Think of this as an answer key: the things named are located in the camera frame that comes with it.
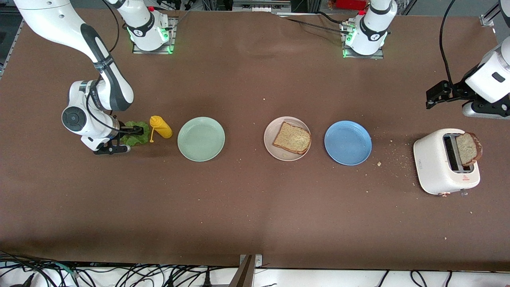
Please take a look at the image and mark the green lettuce leaf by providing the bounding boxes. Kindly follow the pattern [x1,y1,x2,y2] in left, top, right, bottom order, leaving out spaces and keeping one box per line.
[119,121,151,146]

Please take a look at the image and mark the yellow squeeze bottle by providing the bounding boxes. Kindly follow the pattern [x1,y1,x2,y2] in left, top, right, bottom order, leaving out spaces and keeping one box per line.
[149,116,173,143]

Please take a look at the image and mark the brown bread slice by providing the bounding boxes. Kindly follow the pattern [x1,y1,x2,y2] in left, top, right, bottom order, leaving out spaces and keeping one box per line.
[272,121,311,155]
[455,132,483,167]

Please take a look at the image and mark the mint green plate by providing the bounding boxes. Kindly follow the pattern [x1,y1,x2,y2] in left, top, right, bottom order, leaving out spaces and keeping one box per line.
[177,116,226,162]

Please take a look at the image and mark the blue plate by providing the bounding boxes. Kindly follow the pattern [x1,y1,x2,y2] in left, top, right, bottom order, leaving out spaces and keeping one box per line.
[324,120,373,166]

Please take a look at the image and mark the beige plate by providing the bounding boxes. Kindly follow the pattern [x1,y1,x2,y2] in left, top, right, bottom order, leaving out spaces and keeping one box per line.
[263,116,312,162]

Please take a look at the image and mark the white toaster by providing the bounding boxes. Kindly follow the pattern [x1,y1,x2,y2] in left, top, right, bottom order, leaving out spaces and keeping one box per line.
[413,128,481,197]

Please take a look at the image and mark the red box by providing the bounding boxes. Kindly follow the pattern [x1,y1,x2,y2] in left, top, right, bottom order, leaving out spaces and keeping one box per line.
[336,0,368,10]

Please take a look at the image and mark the grey equipment unit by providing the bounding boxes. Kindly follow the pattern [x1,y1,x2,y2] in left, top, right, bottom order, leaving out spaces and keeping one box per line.
[232,0,292,12]

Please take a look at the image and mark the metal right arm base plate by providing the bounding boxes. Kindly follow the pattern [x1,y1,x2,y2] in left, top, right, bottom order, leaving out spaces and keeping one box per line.
[132,16,177,55]

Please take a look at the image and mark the aluminium frame profile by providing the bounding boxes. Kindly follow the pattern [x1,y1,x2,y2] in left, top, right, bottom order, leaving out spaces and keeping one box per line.
[484,0,510,20]

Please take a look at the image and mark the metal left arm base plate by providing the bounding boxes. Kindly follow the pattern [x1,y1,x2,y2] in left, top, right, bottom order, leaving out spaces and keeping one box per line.
[341,20,385,59]

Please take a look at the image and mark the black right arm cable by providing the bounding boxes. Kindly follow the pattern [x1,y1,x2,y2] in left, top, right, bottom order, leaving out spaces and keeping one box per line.
[85,0,120,134]

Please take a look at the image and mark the black table cable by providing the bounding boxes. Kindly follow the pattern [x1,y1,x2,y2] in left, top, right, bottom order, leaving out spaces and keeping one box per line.
[277,11,351,35]

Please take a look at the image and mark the teal floor cable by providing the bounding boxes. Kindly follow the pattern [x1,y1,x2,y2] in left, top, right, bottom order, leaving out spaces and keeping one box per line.
[50,263,82,278]

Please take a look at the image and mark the thick black floor cable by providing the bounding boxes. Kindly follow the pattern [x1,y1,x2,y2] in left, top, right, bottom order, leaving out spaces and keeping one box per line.
[0,250,76,275]

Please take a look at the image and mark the metal table edge bracket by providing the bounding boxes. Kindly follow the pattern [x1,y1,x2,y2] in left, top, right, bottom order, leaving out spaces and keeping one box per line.
[239,254,263,267]

